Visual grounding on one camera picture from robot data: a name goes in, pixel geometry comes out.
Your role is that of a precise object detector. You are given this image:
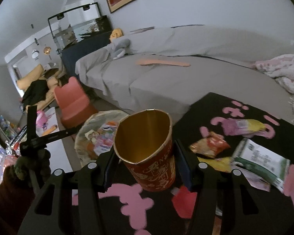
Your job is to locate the glass fish tank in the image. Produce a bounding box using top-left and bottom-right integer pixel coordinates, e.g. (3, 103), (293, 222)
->
(48, 2), (112, 54)

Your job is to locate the white green snack bag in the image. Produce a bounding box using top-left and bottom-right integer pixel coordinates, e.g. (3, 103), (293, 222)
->
(232, 138), (290, 192)

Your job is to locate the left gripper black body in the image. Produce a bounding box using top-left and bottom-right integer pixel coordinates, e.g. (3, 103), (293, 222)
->
(20, 106), (81, 172)

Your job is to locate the pale purple wrapper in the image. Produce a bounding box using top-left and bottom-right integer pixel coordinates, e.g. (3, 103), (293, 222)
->
(240, 169), (270, 192)

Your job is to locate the yellow cushion chair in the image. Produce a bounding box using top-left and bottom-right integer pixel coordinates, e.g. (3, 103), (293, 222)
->
(16, 64), (60, 112)

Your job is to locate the grey covered sofa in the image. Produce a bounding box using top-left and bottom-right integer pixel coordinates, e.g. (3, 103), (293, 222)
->
(75, 25), (294, 123)

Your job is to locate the red gold paper cup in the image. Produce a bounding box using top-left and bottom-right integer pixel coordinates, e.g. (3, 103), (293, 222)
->
(113, 109), (176, 192)

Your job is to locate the grey plush toy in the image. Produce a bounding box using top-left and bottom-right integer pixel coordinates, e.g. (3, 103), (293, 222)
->
(110, 39), (131, 60)

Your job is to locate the red plastic kids chair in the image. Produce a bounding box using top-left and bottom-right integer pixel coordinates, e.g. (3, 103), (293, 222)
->
(54, 76), (98, 129)

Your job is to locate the yellow plush toy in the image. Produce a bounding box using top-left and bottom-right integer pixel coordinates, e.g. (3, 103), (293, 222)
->
(109, 28), (124, 42)

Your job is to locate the red paper piece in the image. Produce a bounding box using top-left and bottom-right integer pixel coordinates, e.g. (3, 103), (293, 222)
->
(171, 186), (197, 219)

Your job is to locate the black pink patterned tablecloth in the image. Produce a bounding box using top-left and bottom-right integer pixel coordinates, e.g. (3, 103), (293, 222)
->
(70, 92), (294, 235)

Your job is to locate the dark blue cabinet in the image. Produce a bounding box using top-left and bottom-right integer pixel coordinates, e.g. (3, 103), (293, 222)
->
(61, 31), (112, 78)

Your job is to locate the orange flat strip on sofa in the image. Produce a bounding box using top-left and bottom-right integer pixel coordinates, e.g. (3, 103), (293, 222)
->
(136, 59), (190, 67)

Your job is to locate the purple yellow snack wrapper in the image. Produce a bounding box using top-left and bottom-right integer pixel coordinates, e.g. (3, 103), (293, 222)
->
(221, 118), (266, 136)

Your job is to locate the red orange chip bag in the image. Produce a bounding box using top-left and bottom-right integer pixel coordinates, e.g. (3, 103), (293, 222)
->
(189, 132), (230, 159)

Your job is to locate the yellow snack bag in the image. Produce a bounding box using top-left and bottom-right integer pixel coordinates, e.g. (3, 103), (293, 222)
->
(198, 156), (232, 173)

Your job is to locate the pink floral blanket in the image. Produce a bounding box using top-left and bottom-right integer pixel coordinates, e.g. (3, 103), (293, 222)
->
(253, 54), (294, 95)

